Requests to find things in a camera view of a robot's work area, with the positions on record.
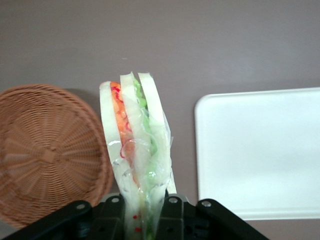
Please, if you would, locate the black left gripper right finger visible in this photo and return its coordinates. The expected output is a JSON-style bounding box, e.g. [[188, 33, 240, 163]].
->
[[156, 194, 188, 240]]

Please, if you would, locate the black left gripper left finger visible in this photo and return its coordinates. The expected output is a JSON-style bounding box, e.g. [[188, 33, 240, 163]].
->
[[91, 194, 128, 240]]

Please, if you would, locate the plastic-wrapped triangle sandwich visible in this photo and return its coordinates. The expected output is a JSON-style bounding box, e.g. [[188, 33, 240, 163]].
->
[[99, 71, 178, 240]]

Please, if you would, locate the round brown wicker basket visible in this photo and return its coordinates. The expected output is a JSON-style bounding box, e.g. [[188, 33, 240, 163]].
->
[[0, 83, 115, 229]]

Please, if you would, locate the beige plastic tray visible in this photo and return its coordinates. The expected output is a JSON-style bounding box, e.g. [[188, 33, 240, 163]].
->
[[194, 86, 320, 221]]

